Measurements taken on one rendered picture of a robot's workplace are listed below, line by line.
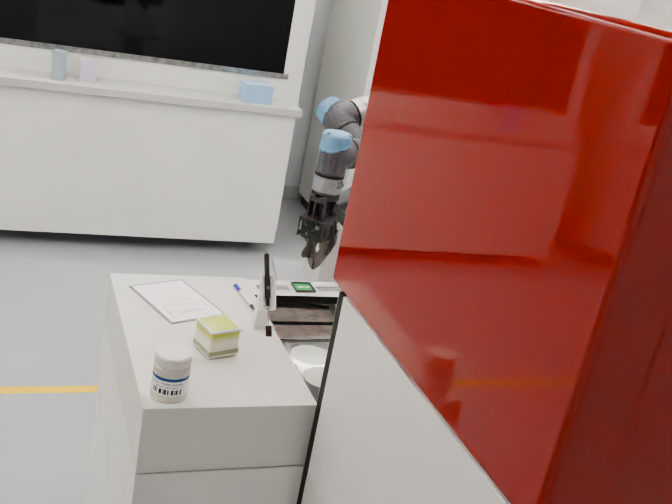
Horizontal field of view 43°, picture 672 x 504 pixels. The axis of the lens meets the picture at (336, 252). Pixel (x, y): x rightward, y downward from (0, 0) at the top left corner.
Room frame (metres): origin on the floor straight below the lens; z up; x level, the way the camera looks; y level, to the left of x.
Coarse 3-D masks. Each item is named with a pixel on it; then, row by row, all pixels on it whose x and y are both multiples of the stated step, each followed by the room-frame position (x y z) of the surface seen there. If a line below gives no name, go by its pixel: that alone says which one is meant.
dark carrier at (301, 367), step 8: (288, 344) 1.88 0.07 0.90; (296, 344) 1.89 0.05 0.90; (304, 344) 1.89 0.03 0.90; (312, 344) 1.90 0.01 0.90; (320, 344) 1.91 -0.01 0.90; (328, 344) 1.92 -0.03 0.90; (288, 352) 1.84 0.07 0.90; (296, 360) 1.80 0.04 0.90; (304, 368) 1.77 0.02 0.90; (312, 392) 1.67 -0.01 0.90
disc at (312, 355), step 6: (294, 348) 1.86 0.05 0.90; (300, 348) 1.87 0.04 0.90; (306, 348) 1.88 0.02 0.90; (312, 348) 1.88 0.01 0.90; (318, 348) 1.89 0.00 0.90; (294, 354) 1.83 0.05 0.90; (300, 354) 1.84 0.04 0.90; (306, 354) 1.85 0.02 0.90; (312, 354) 1.85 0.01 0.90; (318, 354) 1.86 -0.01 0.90; (324, 354) 1.86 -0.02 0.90; (300, 360) 1.81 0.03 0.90; (306, 360) 1.81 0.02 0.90; (312, 360) 1.82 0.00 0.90; (318, 360) 1.83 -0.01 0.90; (324, 360) 1.83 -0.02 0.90
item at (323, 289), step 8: (248, 280) 2.08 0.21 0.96; (256, 280) 2.09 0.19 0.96; (256, 288) 2.04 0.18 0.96; (280, 288) 2.08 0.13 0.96; (288, 288) 2.09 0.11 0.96; (320, 288) 2.13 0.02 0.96; (328, 288) 2.14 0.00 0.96; (336, 288) 2.15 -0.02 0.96; (320, 296) 2.07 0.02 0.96; (328, 296) 2.08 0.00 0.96; (336, 296) 2.09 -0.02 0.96
